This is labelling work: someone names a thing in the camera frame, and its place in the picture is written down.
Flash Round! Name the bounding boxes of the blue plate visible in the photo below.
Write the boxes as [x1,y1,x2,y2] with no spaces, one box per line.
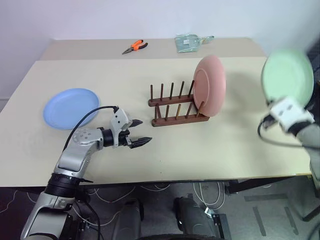
[42,87,101,131]

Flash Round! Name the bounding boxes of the pink plate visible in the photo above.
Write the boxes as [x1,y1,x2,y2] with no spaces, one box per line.
[193,54,227,118]

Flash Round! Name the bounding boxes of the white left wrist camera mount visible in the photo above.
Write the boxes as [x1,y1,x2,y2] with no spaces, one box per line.
[109,107,133,149]

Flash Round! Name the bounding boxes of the black cable under table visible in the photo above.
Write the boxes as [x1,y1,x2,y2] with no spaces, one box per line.
[74,178,101,240]

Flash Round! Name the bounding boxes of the grey metal bracket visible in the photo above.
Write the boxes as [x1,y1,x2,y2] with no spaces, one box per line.
[211,212,232,240]

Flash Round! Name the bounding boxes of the small clear green packet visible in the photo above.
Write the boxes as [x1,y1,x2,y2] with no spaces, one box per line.
[199,35,215,45]

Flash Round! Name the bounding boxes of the orange handled pliers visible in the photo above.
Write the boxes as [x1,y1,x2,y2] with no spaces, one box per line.
[121,39,149,55]

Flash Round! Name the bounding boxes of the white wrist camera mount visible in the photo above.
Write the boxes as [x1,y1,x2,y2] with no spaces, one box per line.
[269,96,314,131]
[109,107,133,149]

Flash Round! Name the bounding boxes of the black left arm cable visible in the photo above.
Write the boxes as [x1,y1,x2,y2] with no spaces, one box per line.
[63,105,119,156]

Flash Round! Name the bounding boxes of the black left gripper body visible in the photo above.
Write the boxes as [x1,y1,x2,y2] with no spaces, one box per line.
[117,119,134,150]

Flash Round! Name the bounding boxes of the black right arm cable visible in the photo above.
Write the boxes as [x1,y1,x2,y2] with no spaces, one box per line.
[257,113,312,149]

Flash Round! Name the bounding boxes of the wooden dish rack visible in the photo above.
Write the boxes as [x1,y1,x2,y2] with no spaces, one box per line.
[147,79,210,128]

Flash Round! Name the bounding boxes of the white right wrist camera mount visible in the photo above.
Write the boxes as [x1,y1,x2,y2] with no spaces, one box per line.
[269,96,314,131]

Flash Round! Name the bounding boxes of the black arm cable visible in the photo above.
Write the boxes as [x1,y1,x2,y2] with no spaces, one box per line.
[63,105,119,156]
[257,113,312,149]

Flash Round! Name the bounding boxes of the black slanted table leg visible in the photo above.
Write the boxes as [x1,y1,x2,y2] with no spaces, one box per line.
[301,197,320,222]

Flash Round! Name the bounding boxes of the pale green plastic packet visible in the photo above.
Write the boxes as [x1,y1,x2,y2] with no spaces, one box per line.
[174,33,201,54]

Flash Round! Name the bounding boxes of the green plate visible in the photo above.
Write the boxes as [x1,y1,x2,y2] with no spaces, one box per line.
[260,48,315,108]

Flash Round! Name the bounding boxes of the black table frame bar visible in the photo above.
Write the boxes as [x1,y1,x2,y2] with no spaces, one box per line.
[224,171,312,196]

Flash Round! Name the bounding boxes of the dark grey rounded shape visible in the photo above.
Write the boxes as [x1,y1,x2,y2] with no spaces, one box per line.
[173,196,217,237]
[116,198,145,240]

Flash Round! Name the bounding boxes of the white floor cable loop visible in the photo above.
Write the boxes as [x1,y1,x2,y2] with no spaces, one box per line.
[192,181,226,208]

